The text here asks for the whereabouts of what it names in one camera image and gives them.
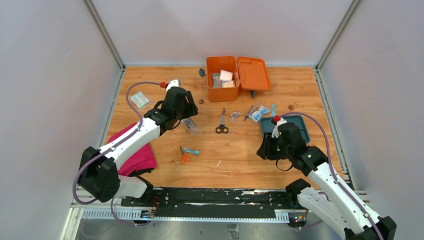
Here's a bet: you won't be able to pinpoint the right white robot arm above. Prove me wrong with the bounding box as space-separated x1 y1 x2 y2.
256 117 397 240

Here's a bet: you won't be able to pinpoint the black bandage scissors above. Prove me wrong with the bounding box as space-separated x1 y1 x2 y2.
215 108 229 134

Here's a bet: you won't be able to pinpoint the blue cotton swab bag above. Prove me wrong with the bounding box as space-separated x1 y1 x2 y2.
212 73 221 88

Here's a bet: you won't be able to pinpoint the small clear bag left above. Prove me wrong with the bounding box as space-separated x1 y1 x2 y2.
130 91 150 109

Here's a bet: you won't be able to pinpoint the orange medicine box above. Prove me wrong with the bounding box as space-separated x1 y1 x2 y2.
205 56 271 103

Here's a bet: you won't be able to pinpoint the clear bag blue items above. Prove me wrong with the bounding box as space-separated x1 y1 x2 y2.
247 101 271 123

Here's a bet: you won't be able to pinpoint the teal plastic tray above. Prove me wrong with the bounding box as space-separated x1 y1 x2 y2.
259 115 310 144

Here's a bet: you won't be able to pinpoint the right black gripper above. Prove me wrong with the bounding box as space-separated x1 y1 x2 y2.
256 132 293 161

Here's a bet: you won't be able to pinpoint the bag of swabs and plasters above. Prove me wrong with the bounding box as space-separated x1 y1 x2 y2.
181 117 202 136

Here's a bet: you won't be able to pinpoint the small orange scissors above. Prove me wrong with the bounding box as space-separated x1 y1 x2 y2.
179 146 192 165

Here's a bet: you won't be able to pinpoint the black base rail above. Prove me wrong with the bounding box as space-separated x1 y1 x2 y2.
71 185 369 223

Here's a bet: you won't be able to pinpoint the bag with white gauze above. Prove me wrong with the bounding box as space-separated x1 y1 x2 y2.
221 80 236 88

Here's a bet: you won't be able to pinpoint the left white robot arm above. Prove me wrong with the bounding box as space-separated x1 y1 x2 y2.
73 86 198 207

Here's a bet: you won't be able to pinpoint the blue foil sachet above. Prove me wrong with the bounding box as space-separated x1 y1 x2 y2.
183 148 200 156

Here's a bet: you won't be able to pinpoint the pink folded cloth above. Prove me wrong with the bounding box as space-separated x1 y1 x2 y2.
118 143 158 177

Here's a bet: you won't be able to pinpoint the white gauze pack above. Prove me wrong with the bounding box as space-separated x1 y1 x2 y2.
219 69 233 81

